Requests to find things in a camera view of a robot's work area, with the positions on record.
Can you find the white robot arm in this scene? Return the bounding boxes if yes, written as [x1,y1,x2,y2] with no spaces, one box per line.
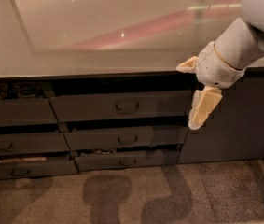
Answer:
[176,0,264,130]

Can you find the grey cabinet door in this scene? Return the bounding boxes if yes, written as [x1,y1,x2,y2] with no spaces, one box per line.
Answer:
[178,70,264,163]

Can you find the grey drawer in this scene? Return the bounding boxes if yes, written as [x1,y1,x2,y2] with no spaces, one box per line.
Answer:
[0,133,68,155]
[75,149,179,171]
[0,98,56,127]
[64,125,188,150]
[0,160,77,179]
[50,91,191,122]

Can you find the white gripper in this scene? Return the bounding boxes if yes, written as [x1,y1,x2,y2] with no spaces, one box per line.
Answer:
[176,41,245,130]

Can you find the dark items in left drawer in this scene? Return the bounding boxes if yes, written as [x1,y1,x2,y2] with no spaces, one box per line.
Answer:
[0,82,44,100]

